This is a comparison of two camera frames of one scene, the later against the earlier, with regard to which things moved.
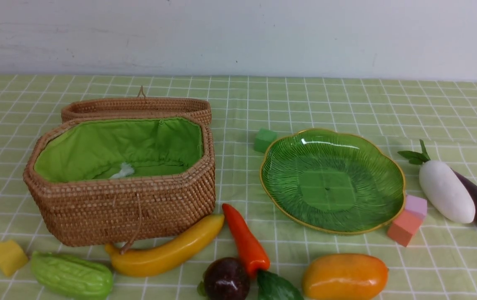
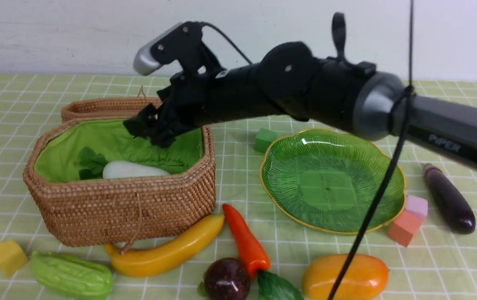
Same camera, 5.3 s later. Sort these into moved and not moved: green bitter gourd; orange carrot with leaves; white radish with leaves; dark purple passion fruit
Moved: white radish with leaves
Not moved: green bitter gourd; orange carrot with leaves; dark purple passion fruit
